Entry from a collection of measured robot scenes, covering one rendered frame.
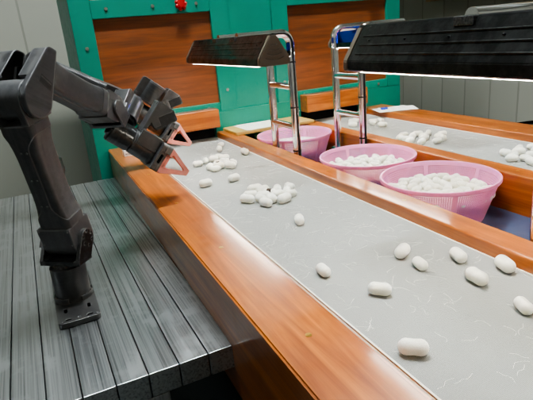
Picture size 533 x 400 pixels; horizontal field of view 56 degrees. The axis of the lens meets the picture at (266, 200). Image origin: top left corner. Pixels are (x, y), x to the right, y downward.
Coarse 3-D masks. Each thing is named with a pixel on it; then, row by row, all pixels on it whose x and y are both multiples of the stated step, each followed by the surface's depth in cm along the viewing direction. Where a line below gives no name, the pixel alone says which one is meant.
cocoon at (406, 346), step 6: (402, 342) 58; (408, 342) 58; (414, 342) 58; (420, 342) 58; (426, 342) 58; (402, 348) 58; (408, 348) 58; (414, 348) 58; (420, 348) 57; (426, 348) 57; (408, 354) 58; (414, 354) 58; (420, 354) 57; (426, 354) 58
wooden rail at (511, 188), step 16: (352, 144) 170; (400, 144) 149; (416, 144) 147; (416, 160) 141; (464, 160) 126; (480, 160) 125; (480, 176) 121; (512, 176) 113; (528, 176) 110; (496, 192) 118; (512, 192) 114; (528, 192) 110; (512, 208) 114; (528, 208) 111
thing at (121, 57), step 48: (96, 0) 168; (144, 0) 174; (192, 0) 181; (240, 0) 189; (288, 0) 196; (336, 0) 204; (384, 0) 215; (96, 48) 171; (144, 48) 179; (192, 96) 191; (240, 96) 199; (288, 96) 206
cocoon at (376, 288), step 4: (372, 284) 72; (376, 284) 72; (380, 284) 71; (384, 284) 71; (388, 284) 71; (368, 288) 72; (372, 288) 72; (376, 288) 71; (380, 288) 71; (384, 288) 71; (388, 288) 71; (372, 292) 72; (376, 292) 71; (380, 292) 71; (384, 292) 71; (388, 292) 71
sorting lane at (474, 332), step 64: (192, 192) 129; (320, 192) 120; (320, 256) 86; (384, 256) 84; (448, 256) 82; (384, 320) 66; (448, 320) 65; (512, 320) 64; (448, 384) 53; (512, 384) 53
